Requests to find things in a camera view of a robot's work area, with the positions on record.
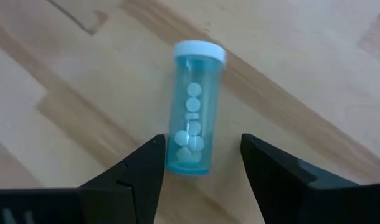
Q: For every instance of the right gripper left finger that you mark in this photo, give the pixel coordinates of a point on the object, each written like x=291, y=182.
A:
x=131, y=193

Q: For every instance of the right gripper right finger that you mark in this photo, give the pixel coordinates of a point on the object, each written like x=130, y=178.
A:
x=286, y=199

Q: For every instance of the blue pill bottle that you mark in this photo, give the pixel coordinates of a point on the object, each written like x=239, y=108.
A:
x=193, y=77

